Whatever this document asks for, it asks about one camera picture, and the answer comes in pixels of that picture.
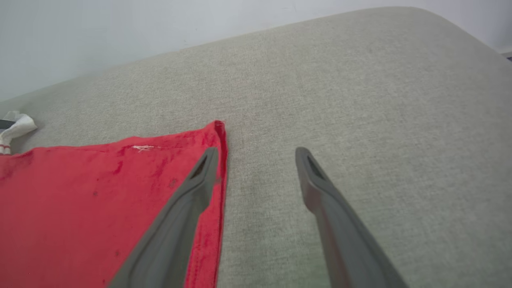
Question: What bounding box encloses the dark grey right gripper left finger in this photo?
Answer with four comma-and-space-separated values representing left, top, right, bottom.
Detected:
107, 146, 220, 288

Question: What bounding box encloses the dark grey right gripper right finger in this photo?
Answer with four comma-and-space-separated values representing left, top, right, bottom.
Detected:
295, 146, 409, 288

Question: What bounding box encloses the red and white shirt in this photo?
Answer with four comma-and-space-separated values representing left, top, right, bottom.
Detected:
0, 111, 229, 288

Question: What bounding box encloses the grey fabric sofa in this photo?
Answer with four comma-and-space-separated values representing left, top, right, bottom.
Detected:
0, 6, 512, 288

